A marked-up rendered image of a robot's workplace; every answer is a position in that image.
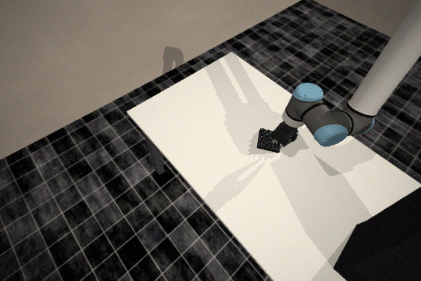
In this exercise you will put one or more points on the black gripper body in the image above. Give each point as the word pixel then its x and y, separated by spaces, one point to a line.
pixel 283 133

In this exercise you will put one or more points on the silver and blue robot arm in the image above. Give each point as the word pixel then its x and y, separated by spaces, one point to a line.
pixel 329 128

